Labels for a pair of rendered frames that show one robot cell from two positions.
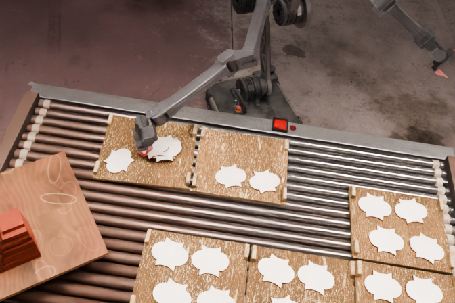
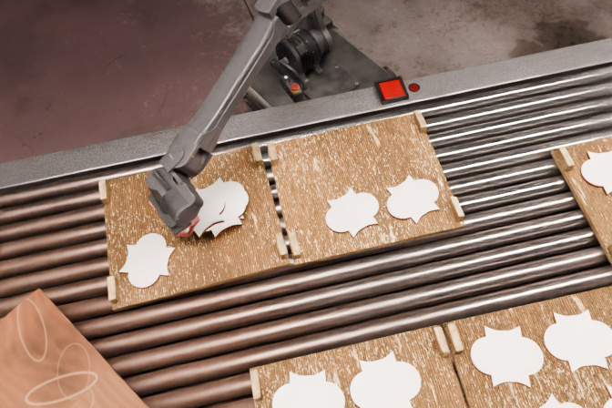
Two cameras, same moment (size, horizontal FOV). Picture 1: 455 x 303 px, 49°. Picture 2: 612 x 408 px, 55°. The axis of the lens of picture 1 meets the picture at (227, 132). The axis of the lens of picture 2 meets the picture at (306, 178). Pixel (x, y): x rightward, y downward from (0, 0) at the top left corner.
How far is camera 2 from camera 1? 82 cm
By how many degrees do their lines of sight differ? 7
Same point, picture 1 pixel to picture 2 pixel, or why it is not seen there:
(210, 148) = (296, 175)
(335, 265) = (599, 302)
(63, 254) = not seen: outside the picture
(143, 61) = (125, 68)
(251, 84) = (300, 43)
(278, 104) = (349, 59)
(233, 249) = (415, 346)
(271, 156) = (402, 150)
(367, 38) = not seen: outside the picture
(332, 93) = (411, 16)
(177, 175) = (260, 246)
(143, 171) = (198, 262)
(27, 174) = not seen: outside the picture
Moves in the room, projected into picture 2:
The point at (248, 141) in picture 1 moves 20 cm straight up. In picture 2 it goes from (353, 138) to (354, 87)
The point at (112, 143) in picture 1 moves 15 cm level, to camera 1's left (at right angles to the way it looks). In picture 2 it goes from (124, 231) to (61, 243)
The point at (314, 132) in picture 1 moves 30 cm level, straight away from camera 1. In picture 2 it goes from (452, 82) to (444, 7)
